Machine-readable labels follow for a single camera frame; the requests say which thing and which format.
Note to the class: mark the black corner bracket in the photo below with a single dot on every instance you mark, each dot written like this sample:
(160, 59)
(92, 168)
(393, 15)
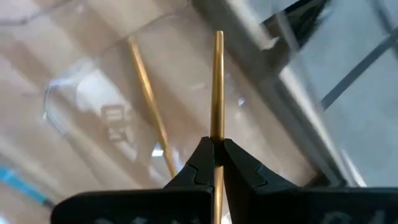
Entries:
(298, 21)

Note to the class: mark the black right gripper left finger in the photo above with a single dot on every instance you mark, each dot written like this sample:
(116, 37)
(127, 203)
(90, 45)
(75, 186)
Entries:
(174, 205)

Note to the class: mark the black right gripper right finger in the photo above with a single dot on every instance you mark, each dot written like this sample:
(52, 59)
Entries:
(280, 205)

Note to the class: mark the clear plastic bin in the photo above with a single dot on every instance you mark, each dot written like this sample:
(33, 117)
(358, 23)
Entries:
(93, 46)

